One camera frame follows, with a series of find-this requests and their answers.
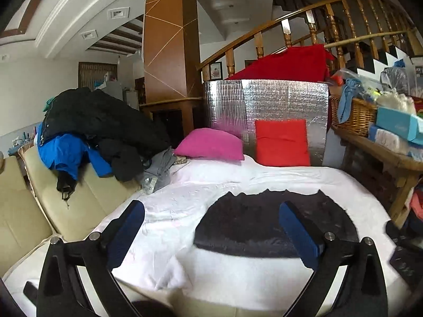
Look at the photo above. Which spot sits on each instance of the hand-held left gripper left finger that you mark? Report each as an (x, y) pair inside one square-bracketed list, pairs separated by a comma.
[(127, 231)]

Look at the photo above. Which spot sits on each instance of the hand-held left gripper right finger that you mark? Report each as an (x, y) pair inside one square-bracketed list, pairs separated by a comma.
[(297, 234)]

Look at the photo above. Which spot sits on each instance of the black puffer jacket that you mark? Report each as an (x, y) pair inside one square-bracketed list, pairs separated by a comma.
[(244, 224)]

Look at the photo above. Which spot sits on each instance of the beige sofa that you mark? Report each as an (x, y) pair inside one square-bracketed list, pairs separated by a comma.
[(82, 211)]

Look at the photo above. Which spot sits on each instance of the grey garment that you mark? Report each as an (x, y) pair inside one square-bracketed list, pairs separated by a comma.
[(158, 171)]

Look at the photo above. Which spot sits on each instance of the white bed blanket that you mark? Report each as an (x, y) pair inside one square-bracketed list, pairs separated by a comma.
[(198, 185)]

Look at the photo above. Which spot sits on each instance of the red pillow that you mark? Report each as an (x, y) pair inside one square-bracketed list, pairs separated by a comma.
[(281, 142)]

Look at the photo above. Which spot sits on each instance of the blue jacket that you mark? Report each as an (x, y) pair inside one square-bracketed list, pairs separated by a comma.
[(62, 152)]

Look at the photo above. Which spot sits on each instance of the wooden table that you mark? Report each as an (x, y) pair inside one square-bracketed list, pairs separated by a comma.
[(380, 152)]

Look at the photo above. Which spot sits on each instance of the black coat pile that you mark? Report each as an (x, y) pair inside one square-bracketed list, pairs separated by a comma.
[(99, 115)]

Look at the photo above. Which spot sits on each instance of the pink pillow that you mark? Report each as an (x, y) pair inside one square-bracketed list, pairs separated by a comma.
[(211, 145)]

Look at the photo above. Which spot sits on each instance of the white tissue pack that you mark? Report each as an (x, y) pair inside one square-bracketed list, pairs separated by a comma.
[(386, 138)]

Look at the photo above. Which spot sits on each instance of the white cabinet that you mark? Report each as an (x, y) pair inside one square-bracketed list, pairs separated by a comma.
[(130, 100)]

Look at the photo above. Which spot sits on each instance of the wicker basket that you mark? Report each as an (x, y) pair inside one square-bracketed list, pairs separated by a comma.
[(357, 115)]

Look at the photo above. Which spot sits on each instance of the light blue cardboard box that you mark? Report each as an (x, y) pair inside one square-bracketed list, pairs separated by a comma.
[(396, 122)]

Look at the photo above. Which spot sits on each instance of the silver foil insulation board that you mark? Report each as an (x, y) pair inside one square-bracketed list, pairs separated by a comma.
[(281, 99)]

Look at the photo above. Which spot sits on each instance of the blue cloth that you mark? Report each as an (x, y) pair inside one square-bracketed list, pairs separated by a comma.
[(350, 95)]

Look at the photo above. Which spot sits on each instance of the green cloth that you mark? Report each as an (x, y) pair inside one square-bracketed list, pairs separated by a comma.
[(49, 104)]

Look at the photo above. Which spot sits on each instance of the white stuffed plastic bag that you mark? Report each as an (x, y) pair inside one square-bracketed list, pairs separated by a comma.
[(396, 100)]

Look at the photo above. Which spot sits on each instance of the brown wooden door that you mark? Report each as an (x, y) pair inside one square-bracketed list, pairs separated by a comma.
[(89, 76)]

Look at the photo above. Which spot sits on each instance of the red cloth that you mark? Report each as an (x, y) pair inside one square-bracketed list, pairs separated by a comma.
[(290, 62)]

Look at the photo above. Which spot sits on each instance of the grey plastic bag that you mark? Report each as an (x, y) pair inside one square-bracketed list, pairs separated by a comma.
[(395, 79)]

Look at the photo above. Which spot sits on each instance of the clear plastic storage box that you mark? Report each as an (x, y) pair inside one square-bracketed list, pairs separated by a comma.
[(418, 76)]

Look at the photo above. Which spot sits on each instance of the framed picture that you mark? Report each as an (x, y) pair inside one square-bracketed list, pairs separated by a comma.
[(215, 71)]

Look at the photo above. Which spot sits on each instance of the brown wooden column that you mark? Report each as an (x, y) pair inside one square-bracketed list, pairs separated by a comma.
[(165, 39)]

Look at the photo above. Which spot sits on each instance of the wooden stair railing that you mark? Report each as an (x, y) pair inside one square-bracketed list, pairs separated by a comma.
[(287, 31)]

